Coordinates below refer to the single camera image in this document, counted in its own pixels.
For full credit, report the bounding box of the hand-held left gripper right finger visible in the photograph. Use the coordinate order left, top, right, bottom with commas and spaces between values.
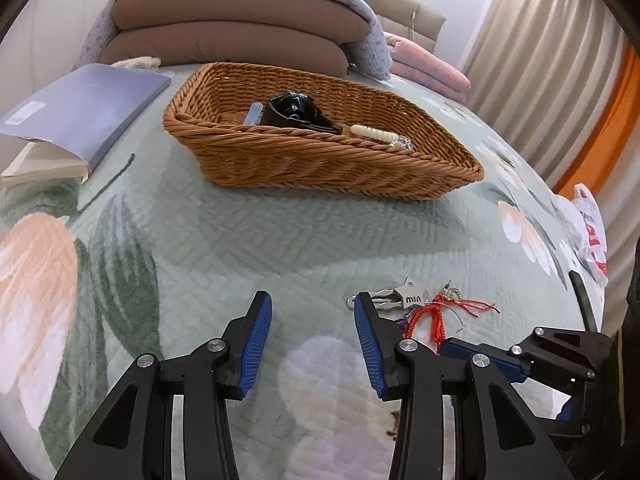
352, 291, 576, 480

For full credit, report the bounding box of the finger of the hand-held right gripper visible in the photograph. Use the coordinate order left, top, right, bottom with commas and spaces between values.
569, 270, 601, 333
439, 337, 533, 384

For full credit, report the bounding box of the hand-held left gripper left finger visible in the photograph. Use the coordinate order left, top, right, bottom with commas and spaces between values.
52, 290, 274, 480

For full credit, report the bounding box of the silver keychain with star tag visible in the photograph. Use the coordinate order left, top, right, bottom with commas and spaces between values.
346, 275, 431, 328

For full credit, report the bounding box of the red coil bracelet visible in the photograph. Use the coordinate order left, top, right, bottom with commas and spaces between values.
402, 305, 446, 356

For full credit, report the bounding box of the brown wicker basket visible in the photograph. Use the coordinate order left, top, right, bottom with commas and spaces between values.
163, 62, 486, 202

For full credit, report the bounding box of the cream spiral hair tie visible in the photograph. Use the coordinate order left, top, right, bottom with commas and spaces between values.
350, 124, 401, 145

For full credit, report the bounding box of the black wrist watch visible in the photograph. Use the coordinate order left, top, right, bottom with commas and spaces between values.
263, 91, 345, 137

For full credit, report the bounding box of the white plastic bag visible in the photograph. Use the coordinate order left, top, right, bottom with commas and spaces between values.
550, 183, 610, 286

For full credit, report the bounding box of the orange panel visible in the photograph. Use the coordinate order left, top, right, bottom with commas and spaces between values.
552, 45, 640, 221

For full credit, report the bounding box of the beige curtain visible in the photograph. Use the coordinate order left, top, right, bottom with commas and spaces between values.
460, 0, 636, 186

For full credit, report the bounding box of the folded pink blanket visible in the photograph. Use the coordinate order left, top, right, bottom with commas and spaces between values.
384, 31, 472, 103

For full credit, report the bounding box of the brown pillow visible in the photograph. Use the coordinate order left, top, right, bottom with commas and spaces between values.
111, 0, 371, 46
100, 22, 349, 77

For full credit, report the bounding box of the blue covered book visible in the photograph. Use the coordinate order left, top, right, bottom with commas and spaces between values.
0, 63, 173, 188

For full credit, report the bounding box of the white fluffy cloth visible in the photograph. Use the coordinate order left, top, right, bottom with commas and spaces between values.
111, 55, 162, 70

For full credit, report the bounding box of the blue dotted quilt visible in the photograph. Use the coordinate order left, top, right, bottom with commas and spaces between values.
80, 0, 392, 81

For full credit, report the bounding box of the beige padded headboard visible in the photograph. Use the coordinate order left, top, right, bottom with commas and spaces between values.
280, 0, 447, 48

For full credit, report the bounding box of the white wardrobe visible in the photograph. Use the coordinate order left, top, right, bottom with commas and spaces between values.
0, 0, 151, 106

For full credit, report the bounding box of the thin silver wire necklace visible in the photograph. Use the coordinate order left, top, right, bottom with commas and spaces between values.
447, 307, 471, 336

